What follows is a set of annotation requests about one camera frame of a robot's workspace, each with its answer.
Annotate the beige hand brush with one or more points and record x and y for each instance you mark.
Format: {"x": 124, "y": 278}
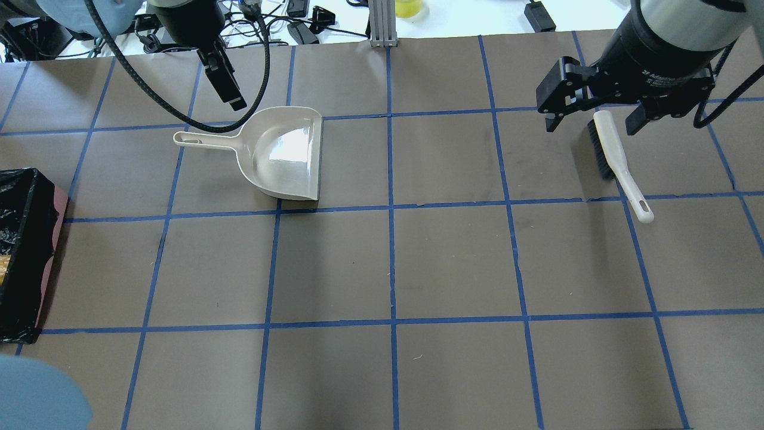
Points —
{"x": 612, "y": 162}

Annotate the small black charger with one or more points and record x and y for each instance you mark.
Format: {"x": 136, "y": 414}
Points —
{"x": 538, "y": 17}

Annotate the bin with black bag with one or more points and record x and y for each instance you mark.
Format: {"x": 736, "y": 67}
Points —
{"x": 32, "y": 213}

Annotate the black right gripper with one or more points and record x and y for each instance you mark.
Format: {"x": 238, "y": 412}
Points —
{"x": 647, "y": 63}

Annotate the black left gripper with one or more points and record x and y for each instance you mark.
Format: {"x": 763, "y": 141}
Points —
{"x": 184, "y": 22}

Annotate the aluminium frame post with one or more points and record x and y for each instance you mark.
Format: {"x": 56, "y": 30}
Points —
{"x": 382, "y": 19}

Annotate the beige plastic dustpan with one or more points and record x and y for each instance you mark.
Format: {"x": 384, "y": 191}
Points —
{"x": 278, "y": 150}

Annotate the yellow tape roll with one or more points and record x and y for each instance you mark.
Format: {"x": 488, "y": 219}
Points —
{"x": 407, "y": 8}

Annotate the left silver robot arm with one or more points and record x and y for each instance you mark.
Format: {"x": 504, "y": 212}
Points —
{"x": 93, "y": 18}

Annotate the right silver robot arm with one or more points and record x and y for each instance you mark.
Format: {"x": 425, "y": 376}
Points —
{"x": 696, "y": 26}

